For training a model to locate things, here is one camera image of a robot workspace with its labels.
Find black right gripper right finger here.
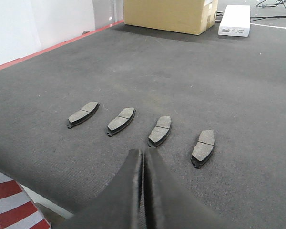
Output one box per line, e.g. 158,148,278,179
143,148,229,229

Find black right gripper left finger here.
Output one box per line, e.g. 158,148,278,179
61,149,143,229

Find grey brake pad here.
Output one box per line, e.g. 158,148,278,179
107,107,136,137
148,116,172,147
191,130,215,169
67,102,100,129

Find white conveyor side panel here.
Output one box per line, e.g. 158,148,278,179
21,184,73,220

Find black conveyor belt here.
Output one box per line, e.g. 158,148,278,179
0,20,286,229

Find left red-white traffic cone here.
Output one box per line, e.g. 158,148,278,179
0,172,51,229

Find large cardboard box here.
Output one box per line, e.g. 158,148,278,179
123,0,218,35

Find white flat carton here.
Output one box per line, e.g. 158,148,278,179
217,4,251,37

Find tangled black cables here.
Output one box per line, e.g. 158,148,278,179
215,0,286,23

